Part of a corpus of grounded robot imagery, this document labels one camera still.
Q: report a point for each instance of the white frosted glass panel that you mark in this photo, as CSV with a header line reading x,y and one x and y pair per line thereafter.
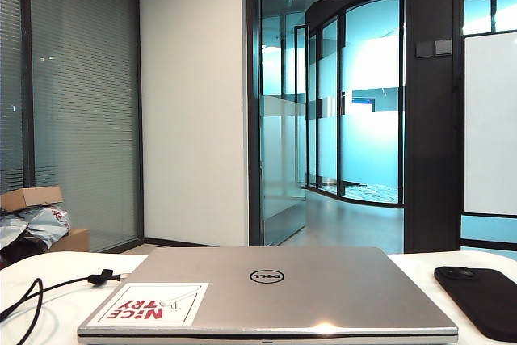
x,y
490,119

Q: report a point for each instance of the white sticker red print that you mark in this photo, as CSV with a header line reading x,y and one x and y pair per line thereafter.
x,y
186,314

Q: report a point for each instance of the grey plastic mailing bags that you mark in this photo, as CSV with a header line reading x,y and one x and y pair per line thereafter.
x,y
40,222

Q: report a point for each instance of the dark wall switch panel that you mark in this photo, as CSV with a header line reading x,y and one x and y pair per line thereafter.
x,y
425,49

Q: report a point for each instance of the closed brown cardboard box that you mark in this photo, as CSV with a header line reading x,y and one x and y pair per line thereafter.
x,y
74,240

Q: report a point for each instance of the grey wall switch panel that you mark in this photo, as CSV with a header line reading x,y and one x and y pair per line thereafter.
x,y
443,47

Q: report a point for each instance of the narrow grey window blind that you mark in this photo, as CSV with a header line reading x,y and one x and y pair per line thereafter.
x,y
10,78

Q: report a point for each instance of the black bag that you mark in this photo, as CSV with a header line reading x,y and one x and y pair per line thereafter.
x,y
20,246

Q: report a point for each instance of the curved glass partition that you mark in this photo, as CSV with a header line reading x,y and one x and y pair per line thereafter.
x,y
363,139

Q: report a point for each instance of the silver Dell laptop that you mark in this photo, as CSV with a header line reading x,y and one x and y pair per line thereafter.
x,y
323,288

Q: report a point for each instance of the black phone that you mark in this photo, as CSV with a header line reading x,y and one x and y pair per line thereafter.
x,y
484,304

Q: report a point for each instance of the black framed glass door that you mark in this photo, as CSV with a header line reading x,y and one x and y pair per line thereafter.
x,y
282,139

